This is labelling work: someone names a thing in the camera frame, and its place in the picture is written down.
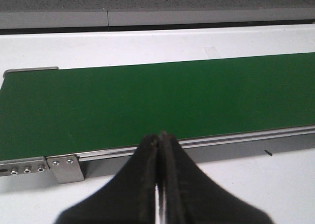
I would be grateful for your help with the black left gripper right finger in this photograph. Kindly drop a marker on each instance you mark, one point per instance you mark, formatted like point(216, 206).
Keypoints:
point(191, 197)

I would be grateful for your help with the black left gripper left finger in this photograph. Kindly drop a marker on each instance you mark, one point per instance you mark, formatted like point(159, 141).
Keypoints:
point(128, 198)

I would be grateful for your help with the green conveyor belt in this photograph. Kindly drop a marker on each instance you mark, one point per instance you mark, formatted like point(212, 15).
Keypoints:
point(63, 111)

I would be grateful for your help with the steel conveyor mounting bracket left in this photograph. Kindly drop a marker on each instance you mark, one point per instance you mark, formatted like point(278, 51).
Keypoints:
point(66, 169)

